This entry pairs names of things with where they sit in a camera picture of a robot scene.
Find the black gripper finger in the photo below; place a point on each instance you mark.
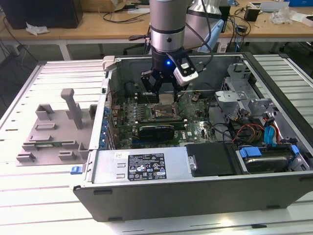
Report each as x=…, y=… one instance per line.
x=149, y=80
x=176, y=91

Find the silver CPU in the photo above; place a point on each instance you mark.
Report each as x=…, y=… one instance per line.
x=165, y=99

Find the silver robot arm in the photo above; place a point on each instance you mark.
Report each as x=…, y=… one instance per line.
x=166, y=24

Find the CPU socket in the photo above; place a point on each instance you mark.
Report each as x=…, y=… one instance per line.
x=162, y=113

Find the green motherboard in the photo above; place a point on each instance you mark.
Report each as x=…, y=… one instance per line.
x=193, y=127

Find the black graphics card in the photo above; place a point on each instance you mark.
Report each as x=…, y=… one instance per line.
x=156, y=133

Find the metal drive cage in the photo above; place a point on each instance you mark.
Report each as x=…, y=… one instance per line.
x=234, y=96

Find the white power adapter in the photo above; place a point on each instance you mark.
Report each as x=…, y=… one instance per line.
x=222, y=47

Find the black plastic bay cover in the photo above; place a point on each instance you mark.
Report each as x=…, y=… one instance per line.
x=210, y=159

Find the black upright box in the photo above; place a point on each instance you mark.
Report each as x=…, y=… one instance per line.
x=226, y=14

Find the wooden desk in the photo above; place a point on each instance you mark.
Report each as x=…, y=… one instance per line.
x=85, y=27

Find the silver power supply with label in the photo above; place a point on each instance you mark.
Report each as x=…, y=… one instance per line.
x=107, y=156

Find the small black adapter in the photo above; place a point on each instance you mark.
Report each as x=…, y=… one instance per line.
x=242, y=28

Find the hard disk in blue carrier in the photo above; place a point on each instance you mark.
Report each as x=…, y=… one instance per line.
x=250, y=153

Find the grey parts rack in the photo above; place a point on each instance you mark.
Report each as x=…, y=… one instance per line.
x=61, y=127

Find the small black box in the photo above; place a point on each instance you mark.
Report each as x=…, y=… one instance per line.
x=251, y=14

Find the dark grey PC case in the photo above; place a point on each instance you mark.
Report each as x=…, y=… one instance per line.
x=171, y=203

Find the blue case latch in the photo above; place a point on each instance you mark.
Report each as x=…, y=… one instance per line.
x=75, y=170

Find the crumpled white paper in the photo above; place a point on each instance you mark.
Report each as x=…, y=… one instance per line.
x=36, y=29

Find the green RAM stick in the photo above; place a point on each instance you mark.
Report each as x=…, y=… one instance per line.
x=44, y=146

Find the grey flat tray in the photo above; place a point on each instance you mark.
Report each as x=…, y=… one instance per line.
x=274, y=8

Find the black computer tower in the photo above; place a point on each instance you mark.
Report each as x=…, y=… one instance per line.
x=44, y=12

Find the clear plastic bag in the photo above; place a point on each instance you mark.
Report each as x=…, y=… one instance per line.
x=281, y=15

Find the white flat box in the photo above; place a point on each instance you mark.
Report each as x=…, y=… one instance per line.
x=305, y=20

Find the blue box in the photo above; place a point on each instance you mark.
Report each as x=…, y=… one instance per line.
x=300, y=2

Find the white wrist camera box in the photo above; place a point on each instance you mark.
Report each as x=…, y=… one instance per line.
x=185, y=76

